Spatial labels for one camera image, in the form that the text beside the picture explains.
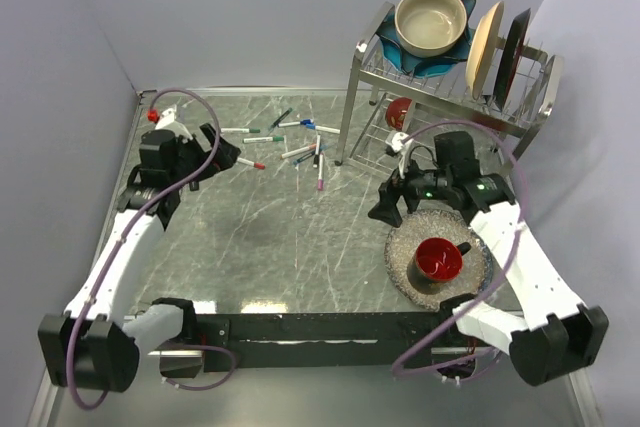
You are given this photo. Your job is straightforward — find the steel dish rack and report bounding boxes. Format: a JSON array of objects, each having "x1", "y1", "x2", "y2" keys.
[{"x1": 335, "y1": 2, "x2": 565, "y2": 176}]

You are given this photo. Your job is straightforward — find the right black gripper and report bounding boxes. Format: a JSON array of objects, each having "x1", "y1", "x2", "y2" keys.
[{"x1": 368, "y1": 149, "x2": 452, "y2": 227}]

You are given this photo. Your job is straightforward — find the red black mug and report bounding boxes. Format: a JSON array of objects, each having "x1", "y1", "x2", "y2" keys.
[{"x1": 406, "y1": 237, "x2": 471, "y2": 293}]

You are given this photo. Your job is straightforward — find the black plate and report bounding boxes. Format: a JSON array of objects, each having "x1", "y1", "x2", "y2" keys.
[{"x1": 492, "y1": 8, "x2": 531, "y2": 111}]

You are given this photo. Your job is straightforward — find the speckled grey plate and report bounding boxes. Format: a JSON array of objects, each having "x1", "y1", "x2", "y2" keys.
[{"x1": 384, "y1": 209, "x2": 493, "y2": 312}]

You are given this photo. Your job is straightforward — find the small red bowl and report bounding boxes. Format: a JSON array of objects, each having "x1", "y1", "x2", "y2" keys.
[{"x1": 385, "y1": 97, "x2": 413, "y2": 131}]

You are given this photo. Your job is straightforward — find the beige plate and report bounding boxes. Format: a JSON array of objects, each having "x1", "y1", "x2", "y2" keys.
[{"x1": 465, "y1": 1, "x2": 504, "y2": 100}]

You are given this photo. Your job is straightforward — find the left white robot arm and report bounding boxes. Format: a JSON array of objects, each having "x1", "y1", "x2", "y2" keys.
[{"x1": 38, "y1": 124, "x2": 241, "y2": 393}]

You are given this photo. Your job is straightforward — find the beige ceramic bowl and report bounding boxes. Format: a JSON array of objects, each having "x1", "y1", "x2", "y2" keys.
[{"x1": 394, "y1": 0, "x2": 468, "y2": 58}]

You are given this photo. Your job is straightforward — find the dark blue pen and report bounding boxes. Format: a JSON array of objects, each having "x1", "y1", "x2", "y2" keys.
[{"x1": 292, "y1": 144, "x2": 328, "y2": 166}]

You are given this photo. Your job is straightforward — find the green capped marker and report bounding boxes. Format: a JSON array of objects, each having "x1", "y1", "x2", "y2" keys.
[
  {"x1": 221, "y1": 127, "x2": 261, "y2": 134},
  {"x1": 242, "y1": 136, "x2": 286, "y2": 144}
]

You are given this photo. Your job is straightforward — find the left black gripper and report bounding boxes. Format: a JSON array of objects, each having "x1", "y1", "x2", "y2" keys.
[{"x1": 169, "y1": 123, "x2": 239, "y2": 187}]

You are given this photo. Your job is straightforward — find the black base bar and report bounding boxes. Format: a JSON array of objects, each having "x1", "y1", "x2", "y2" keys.
[{"x1": 163, "y1": 312, "x2": 448, "y2": 369}]

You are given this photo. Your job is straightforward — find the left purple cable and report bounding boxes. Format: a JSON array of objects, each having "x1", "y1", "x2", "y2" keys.
[{"x1": 66, "y1": 88, "x2": 239, "y2": 409}]

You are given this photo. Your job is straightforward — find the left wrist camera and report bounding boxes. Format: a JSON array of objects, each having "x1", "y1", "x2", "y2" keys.
[{"x1": 147, "y1": 104, "x2": 193, "y2": 140}]

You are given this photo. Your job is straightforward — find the teal star shaped plate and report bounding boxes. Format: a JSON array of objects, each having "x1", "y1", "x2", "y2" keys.
[{"x1": 376, "y1": 0, "x2": 476, "y2": 78}]

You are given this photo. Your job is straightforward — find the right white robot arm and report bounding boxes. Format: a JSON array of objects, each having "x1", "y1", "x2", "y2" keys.
[{"x1": 368, "y1": 131, "x2": 609, "y2": 386}]

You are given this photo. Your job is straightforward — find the green capped marker right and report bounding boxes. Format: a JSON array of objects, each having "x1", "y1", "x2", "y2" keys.
[{"x1": 242, "y1": 136, "x2": 286, "y2": 144}]

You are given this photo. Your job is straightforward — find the green capped marker left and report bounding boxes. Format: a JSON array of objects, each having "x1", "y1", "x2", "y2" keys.
[{"x1": 221, "y1": 127, "x2": 261, "y2": 134}]

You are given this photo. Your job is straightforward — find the blue capped white marker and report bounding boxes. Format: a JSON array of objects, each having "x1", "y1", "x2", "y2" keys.
[{"x1": 300, "y1": 119, "x2": 340, "y2": 135}]

